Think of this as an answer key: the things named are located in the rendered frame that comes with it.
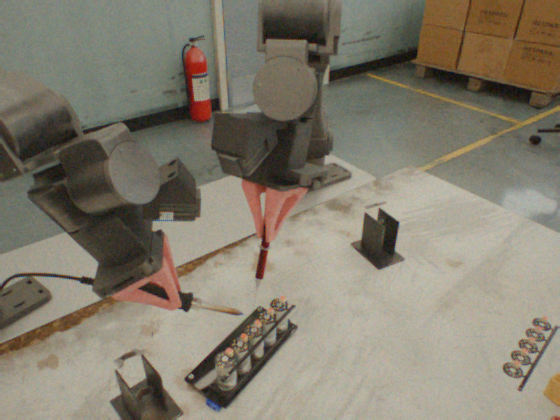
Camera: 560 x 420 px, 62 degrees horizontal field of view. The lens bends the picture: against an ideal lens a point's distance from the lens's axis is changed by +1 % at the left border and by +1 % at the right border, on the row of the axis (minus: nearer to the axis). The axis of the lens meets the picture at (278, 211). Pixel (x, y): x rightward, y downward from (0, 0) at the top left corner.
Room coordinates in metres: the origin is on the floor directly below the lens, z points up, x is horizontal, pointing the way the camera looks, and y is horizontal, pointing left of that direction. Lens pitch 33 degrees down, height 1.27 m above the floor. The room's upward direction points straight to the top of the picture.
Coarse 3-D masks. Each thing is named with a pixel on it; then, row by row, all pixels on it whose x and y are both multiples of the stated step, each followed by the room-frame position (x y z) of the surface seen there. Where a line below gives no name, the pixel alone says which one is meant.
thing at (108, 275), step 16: (96, 224) 0.37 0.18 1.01; (80, 240) 0.37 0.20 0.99; (96, 256) 0.37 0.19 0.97; (144, 256) 0.37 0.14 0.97; (96, 272) 0.38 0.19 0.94; (112, 272) 0.37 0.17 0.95; (128, 272) 0.35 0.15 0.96; (144, 272) 0.36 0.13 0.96; (96, 288) 0.35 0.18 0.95; (112, 288) 0.35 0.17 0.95
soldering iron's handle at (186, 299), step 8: (80, 280) 0.39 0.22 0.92; (88, 280) 0.39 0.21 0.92; (144, 288) 0.40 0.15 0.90; (152, 288) 0.40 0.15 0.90; (160, 288) 0.41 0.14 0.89; (160, 296) 0.40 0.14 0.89; (168, 296) 0.40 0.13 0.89; (184, 296) 0.41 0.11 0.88; (192, 296) 0.41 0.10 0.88; (184, 304) 0.40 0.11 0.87
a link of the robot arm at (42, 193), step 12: (48, 168) 0.39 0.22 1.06; (60, 168) 0.38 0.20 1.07; (36, 180) 0.39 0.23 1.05; (48, 180) 0.38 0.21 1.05; (60, 180) 0.36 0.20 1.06; (36, 192) 0.38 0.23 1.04; (48, 192) 0.37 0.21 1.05; (60, 192) 0.37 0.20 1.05; (36, 204) 0.37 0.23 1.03; (48, 204) 0.37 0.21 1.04; (60, 204) 0.37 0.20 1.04; (72, 204) 0.37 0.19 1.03; (48, 216) 0.37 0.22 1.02; (60, 216) 0.37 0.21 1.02; (72, 216) 0.37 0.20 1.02; (84, 216) 0.37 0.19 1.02; (96, 216) 0.38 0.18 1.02; (72, 228) 0.37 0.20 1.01
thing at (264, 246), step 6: (264, 228) 0.46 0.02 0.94; (264, 234) 0.46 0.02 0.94; (264, 240) 0.45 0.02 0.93; (264, 246) 0.45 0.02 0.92; (270, 246) 0.46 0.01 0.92; (264, 252) 0.45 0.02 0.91; (264, 258) 0.45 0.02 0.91; (258, 264) 0.45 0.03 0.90; (264, 264) 0.45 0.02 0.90; (258, 270) 0.44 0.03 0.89; (264, 270) 0.45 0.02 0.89; (258, 276) 0.44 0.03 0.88
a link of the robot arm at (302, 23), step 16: (272, 0) 0.51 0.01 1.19; (288, 0) 0.51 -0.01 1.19; (304, 0) 0.51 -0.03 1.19; (320, 0) 0.51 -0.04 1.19; (272, 16) 0.51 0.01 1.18; (288, 16) 0.50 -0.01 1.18; (304, 16) 0.50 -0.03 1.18; (320, 16) 0.50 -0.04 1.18; (272, 32) 0.51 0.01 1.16; (288, 32) 0.50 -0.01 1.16; (304, 32) 0.50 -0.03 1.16; (320, 32) 0.50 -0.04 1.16; (336, 48) 0.74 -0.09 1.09
